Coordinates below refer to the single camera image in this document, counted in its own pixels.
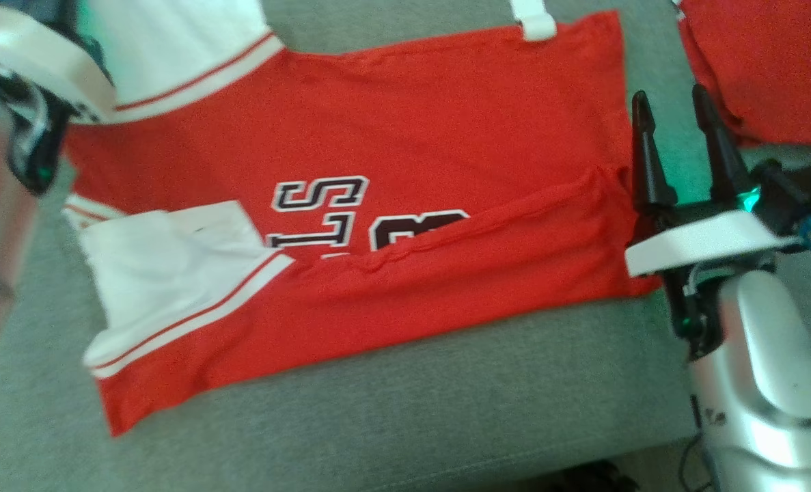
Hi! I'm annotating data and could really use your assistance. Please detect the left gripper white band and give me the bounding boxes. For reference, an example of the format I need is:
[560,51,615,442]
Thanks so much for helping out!
[0,0,118,125]

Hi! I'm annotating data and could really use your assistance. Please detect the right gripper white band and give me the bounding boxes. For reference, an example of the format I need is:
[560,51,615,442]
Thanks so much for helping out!
[624,83,801,278]

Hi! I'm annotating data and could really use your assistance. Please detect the red basketball jersey white sleeves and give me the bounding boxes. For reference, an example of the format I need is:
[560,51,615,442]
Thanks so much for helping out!
[60,0,662,438]

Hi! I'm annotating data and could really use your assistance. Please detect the red shorts white trim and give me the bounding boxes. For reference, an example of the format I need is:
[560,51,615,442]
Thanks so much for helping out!
[672,0,811,148]

